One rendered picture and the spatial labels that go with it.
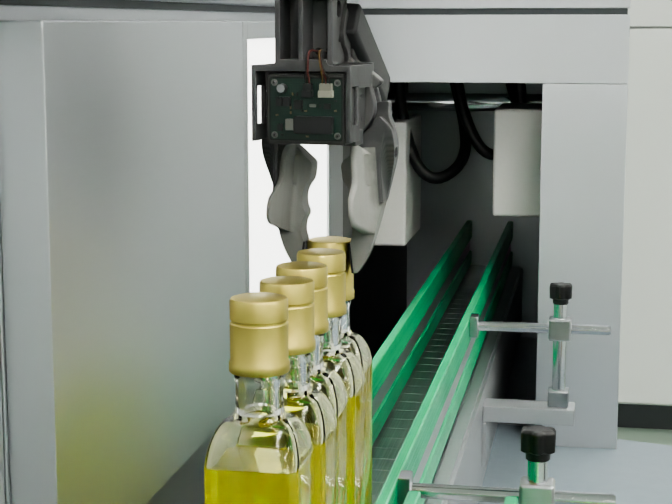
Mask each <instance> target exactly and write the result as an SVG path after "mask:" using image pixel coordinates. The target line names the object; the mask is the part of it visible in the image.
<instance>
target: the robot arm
mask: <svg viewBox="0 0 672 504"><path fill-rule="evenodd" d="M251 80H252V141H258V140H262V152H263V157H264V160H265V163H266V166H267V169H268V172H269V174H270V177H271V180H272V183H273V191H272V192H271V194H270V196H269V198H268V201H267V208H266V218H267V221H268V223H269V224H271V225H273V226H275V227H278V229H279V233H280V237H281V240H282V243H283V246H284V249H285V251H286V253H287V255H288V257H289V259H290V261H291V262H294V261H297V252H298V251H300V250H304V249H307V241H308V239H309V235H308V231H307V222H308V218H309V216H310V214H311V208H310V205H309V201H308V193H309V189H310V186H311V184H312V182H313V181H314V180H315V178H316V176H317V168H318V161H317V159H316V158H315V157H314V156H313V155H312V154H310V153H309V152H308V151H307V150H306V149H305V148H304V147H303V146H302V145H300V144H311V145H342V146H352V147H351V152H350V156H349V157H348V158H347V159H345V160H344V161H343V162H342V164H341V170H342V179H343V181H344V183H345V184H346V186H347V187H348V189H349V192H350V193H349V197H348V218H349V221H350V225H351V227H352V238H351V241H350V243H349V244H348V247H349V256H350V264H351V273H358V272H359V271H360V270H361V269H362V267H363V265H364V264H365V262H366V260H367V259H368V257H369V255H370V253H371V251H372V249H373V246H374V244H375V241H376V238H377V235H378V232H379V228H380V225H381V222H382V218H383V214H384V211H385V206H386V202H387V200H388V198H389V194H390V190H391V186H392V182H393V178H394V174H395V169H396V165H397V161H398V154H399V140H398V134H397V129H396V126H395V123H394V120H393V117H392V111H391V108H392V102H391V101H390V100H388V101H387V97H388V91H389V85H390V76H389V73H388V71H387V68H386V66H385V63H384V61H383V59H382V56H381V54H380V51H379V49H378V46H377V44H376V41H375V39H374V37H373V34H372V32H371V29H370V27H369V24H368V22H367V20H366V17H365V15H364V12H363V10H362V7H361V5H359V4H357V3H347V0H275V63H269V64H258V65H251ZM260 85H261V123H258V96H257V86H260ZM266 90H267V92H266Z"/></svg>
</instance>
